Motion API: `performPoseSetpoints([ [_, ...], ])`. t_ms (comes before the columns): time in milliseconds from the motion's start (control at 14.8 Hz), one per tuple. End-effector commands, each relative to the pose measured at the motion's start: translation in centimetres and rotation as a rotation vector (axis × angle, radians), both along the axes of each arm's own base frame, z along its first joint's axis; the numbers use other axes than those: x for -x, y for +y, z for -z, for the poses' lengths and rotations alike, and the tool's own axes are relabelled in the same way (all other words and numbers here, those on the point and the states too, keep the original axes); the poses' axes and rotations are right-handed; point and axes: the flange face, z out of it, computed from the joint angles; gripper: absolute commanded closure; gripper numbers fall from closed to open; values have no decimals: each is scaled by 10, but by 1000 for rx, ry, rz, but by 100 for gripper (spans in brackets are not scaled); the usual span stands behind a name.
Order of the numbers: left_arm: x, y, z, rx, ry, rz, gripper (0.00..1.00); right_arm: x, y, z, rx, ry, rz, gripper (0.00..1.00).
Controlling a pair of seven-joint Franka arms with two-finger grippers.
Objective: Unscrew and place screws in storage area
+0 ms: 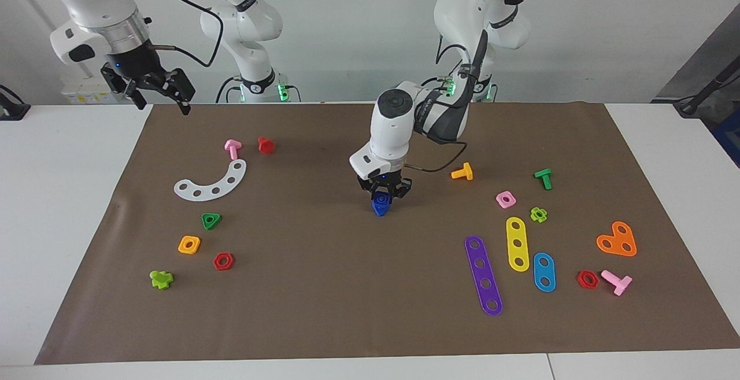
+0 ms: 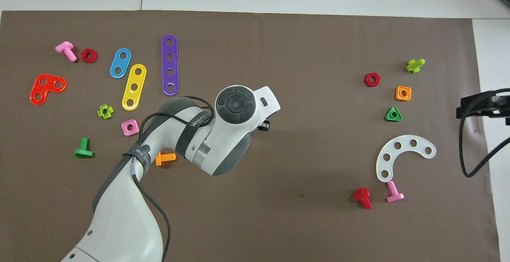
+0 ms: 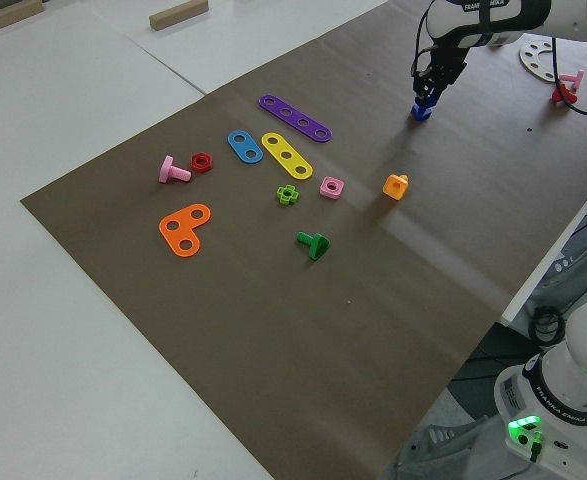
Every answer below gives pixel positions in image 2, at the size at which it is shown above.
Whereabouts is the pink plastic screw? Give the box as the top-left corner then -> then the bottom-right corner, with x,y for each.
55,41 -> 78,63
386,181 -> 405,203

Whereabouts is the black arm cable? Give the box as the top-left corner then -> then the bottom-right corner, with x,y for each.
131,96 -> 216,262
459,89 -> 510,178

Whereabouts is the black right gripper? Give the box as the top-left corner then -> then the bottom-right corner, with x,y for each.
456,89 -> 510,126

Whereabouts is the green plastic screw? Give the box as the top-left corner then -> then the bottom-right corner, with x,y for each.
75,138 -> 94,159

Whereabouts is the orange three-hole angle plate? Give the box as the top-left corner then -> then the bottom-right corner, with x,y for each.
30,74 -> 67,105

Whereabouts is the green triangular nut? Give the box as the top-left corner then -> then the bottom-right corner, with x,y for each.
384,106 -> 403,122

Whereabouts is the pink square nut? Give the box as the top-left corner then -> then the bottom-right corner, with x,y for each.
122,119 -> 140,136

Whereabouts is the orange square nut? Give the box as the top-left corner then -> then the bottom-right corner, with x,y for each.
395,86 -> 412,102

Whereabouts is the yellow three-hole strip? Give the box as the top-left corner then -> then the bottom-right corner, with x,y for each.
122,63 -> 147,111

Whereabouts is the brown table mat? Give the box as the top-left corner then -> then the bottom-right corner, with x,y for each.
0,10 -> 501,262

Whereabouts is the lime cross-head screw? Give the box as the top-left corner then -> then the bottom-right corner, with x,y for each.
406,59 -> 426,74

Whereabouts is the white curved five-hole plate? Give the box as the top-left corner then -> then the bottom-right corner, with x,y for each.
376,135 -> 437,183

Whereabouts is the blue two-hole strip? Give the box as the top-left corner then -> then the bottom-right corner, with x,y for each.
110,48 -> 132,79

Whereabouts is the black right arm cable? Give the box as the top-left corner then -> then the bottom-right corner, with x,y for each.
459,89 -> 510,178

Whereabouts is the orange plastic screw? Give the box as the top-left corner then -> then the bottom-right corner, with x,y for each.
155,152 -> 176,167

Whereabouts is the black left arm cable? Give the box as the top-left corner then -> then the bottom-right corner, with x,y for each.
131,96 -> 216,262

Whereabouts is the purple four-hole strip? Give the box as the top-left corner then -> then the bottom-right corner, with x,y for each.
161,35 -> 180,96

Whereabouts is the red plastic screw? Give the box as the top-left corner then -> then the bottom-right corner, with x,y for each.
353,188 -> 373,210

